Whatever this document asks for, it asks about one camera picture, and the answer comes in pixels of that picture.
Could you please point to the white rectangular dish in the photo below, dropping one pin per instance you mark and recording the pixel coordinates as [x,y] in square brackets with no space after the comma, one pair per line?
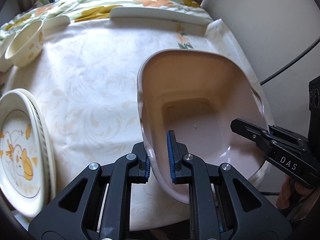
[150,15]

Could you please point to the green patterned pillow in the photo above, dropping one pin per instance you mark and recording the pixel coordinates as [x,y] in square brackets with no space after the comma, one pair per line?
[41,1]

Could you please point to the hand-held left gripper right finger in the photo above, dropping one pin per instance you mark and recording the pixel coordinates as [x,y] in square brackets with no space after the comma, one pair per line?
[172,155]

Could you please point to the white patterned tablecloth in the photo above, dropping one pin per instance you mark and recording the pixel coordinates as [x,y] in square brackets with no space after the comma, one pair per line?
[87,92]

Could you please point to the large square white bowl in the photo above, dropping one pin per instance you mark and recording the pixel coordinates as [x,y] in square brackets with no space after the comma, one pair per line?
[200,92]

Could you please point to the white plate with grey rim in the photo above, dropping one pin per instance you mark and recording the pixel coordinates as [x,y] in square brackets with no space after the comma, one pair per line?
[17,145]

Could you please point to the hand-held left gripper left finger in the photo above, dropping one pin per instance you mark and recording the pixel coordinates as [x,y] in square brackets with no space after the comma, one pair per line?
[147,172]

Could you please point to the floral striped blanket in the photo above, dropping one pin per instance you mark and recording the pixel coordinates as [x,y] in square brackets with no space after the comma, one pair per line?
[100,2]

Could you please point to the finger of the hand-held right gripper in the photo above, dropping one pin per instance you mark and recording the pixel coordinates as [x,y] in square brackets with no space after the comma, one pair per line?
[290,140]
[287,165]

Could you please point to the yellow duck plate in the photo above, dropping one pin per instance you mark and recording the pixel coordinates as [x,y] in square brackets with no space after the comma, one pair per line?
[53,180]

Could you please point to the person's right hand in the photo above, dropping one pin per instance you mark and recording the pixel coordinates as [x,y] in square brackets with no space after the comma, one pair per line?
[287,195]

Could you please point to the cream bowl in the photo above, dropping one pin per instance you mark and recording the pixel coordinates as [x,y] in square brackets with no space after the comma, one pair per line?
[22,47]

